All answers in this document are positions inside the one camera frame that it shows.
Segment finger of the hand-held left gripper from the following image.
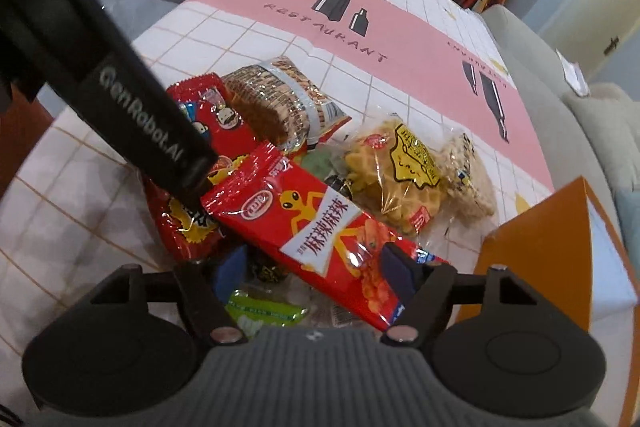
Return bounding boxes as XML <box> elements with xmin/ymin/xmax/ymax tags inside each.
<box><xmin>167</xmin><ymin>177</ymin><xmax>208</xmax><ymax>210</ymax></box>

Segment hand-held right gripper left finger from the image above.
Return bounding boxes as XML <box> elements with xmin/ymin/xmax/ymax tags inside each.
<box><xmin>90</xmin><ymin>246</ymin><xmax>249</xmax><ymax>347</ymax></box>

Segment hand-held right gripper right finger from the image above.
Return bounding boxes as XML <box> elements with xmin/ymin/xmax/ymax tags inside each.
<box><xmin>382</xmin><ymin>244</ymin><xmax>538</xmax><ymax>349</ymax></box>

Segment red and yellow snack packet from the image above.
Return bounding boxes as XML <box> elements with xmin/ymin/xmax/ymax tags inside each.
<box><xmin>144</xmin><ymin>174</ymin><xmax>228</xmax><ymax>260</ymax></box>

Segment red snack packet cartoon faces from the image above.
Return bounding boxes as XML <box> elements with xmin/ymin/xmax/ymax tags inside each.
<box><xmin>165</xmin><ymin>73</ymin><xmax>253</xmax><ymax>170</ymax></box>

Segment red snack packet yellow figure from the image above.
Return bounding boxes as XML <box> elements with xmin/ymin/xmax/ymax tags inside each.
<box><xmin>200</xmin><ymin>143</ymin><xmax>451</xmax><ymax>333</ymax></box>

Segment waffle packet yellow label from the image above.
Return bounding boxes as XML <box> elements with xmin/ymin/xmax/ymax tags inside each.
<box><xmin>327</xmin><ymin>117</ymin><xmax>453</xmax><ymax>239</ymax></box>

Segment orange cardboard box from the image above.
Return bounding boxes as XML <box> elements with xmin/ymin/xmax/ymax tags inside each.
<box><xmin>456</xmin><ymin>176</ymin><xmax>640</xmax><ymax>335</ymax></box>

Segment black and yellow candy wrapper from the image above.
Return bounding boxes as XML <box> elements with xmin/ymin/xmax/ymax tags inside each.
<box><xmin>248</xmin><ymin>249</ymin><xmax>288</xmax><ymax>284</ymax></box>

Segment brown wooden cabinet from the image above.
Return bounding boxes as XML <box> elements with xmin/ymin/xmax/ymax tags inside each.
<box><xmin>0</xmin><ymin>79</ymin><xmax>55</xmax><ymax>200</ymax></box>

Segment clear puffed rice cracker packet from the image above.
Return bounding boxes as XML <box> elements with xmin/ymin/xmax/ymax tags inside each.
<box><xmin>439</xmin><ymin>132</ymin><xmax>499</xmax><ymax>228</ymax></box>

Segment clear packet of brown biscuits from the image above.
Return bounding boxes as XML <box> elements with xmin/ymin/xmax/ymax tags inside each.
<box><xmin>221</xmin><ymin>56</ymin><xmax>352</xmax><ymax>154</ymax></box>

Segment pale green snack packet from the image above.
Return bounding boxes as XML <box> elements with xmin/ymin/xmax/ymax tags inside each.
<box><xmin>297</xmin><ymin>149</ymin><xmax>343</xmax><ymax>180</ymax></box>

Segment pink and white checked tablecloth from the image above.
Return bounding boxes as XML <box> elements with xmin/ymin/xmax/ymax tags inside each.
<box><xmin>0</xmin><ymin>0</ymin><xmax>556</xmax><ymax>343</ymax></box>

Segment grey sofa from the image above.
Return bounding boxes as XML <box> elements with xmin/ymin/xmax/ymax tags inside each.
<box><xmin>480</xmin><ymin>3</ymin><xmax>640</xmax><ymax>288</ymax></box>

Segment grey sofa cushion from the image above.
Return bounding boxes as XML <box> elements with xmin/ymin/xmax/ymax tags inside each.
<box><xmin>562</xmin><ymin>82</ymin><xmax>640</xmax><ymax>192</ymax></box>

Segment white paper sheet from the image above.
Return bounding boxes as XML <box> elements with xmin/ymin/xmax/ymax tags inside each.
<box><xmin>554</xmin><ymin>48</ymin><xmax>592</xmax><ymax>98</ymax></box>

